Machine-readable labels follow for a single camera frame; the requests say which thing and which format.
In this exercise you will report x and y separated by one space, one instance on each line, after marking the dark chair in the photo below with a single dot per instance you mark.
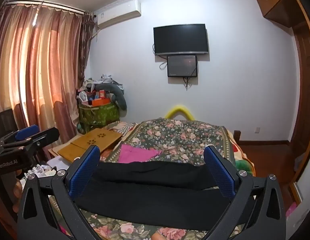
5 120

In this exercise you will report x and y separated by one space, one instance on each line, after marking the grey long pillow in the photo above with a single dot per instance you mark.
119 95

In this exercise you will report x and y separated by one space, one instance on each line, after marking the wooden folding lap desk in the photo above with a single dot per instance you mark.
94 140

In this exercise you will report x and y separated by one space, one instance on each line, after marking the yellow pillow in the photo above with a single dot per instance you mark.
180 110

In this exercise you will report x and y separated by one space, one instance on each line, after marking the white wall outlet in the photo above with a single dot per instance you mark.
257 130

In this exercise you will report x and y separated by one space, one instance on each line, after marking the small black wall monitor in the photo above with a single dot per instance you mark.
182 65

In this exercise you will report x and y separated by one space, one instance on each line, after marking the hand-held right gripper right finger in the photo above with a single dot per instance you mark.
220 172

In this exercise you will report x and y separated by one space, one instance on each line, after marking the pile of clothes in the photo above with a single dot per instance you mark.
102 80

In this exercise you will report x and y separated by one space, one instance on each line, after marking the green storage bag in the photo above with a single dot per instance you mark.
99 116

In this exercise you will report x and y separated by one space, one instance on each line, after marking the person's left hand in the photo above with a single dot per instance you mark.
19 195

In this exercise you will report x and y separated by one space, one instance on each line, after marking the pink brown curtain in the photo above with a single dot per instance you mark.
44 67

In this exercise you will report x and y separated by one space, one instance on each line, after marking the colourful fleece blanket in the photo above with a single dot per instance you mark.
241 160

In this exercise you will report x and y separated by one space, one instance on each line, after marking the white air conditioner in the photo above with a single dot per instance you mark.
119 13

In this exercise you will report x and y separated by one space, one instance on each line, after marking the pink cloth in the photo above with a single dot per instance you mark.
134 153

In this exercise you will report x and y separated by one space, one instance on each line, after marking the floral bedspread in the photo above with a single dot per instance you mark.
185 135

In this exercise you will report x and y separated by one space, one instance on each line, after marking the wooden wall cabinet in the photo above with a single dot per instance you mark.
275 0

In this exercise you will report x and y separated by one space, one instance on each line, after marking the striped cloth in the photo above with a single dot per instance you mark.
123 128

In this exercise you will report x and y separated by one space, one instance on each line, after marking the wooden door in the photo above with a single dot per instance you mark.
304 92

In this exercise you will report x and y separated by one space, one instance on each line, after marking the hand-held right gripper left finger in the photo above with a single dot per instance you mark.
84 172

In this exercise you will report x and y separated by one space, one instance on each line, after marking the wooden bed post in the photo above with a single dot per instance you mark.
237 135

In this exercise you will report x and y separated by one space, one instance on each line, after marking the black pants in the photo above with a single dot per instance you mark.
150 187

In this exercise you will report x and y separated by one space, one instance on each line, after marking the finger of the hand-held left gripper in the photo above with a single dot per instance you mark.
46 136
27 132

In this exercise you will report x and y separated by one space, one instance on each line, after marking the orange box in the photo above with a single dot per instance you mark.
101 102

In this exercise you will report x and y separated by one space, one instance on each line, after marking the black wall television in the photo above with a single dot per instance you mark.
181 38

